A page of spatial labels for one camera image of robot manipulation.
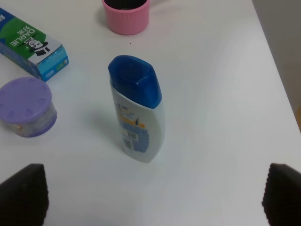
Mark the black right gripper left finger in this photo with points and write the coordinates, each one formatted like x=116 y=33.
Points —
x=24 y=197

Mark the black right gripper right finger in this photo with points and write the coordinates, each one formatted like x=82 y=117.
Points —
x=282 y=196

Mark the purple lidded round container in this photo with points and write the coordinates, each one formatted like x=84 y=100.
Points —
x=26 y=106

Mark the blue green toothpaste box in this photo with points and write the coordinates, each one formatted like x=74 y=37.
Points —
x=29 y=48

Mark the white blue-capped shampoo bottle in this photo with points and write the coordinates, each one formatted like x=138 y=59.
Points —
x=139 y=108

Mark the pink toy saucepan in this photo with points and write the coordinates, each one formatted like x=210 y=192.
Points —
x=127 y=17

